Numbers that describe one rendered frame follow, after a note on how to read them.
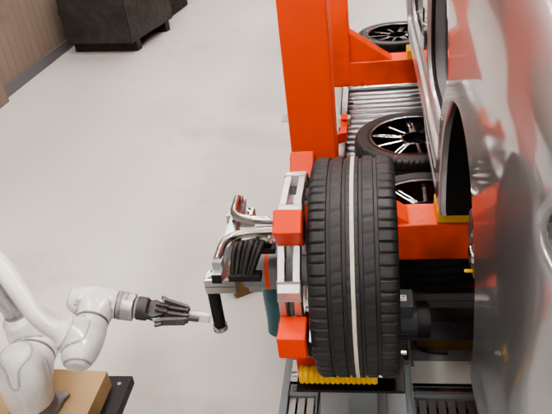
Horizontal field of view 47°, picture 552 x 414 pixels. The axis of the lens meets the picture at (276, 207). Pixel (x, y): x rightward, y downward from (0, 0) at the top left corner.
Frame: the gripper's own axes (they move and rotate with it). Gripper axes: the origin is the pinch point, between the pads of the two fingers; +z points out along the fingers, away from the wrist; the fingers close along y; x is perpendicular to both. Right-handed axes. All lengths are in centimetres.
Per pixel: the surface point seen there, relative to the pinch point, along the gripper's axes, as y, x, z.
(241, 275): -16.7, -31.7, 10.8
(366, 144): 158, 2, 69
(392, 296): -29, -42, 48
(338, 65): 243, -12, 55
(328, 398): 7, 36, 50
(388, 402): 4, 30, 70
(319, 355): -29.4, -19.1, 34.5
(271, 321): 13.1, 9.0, 24.1
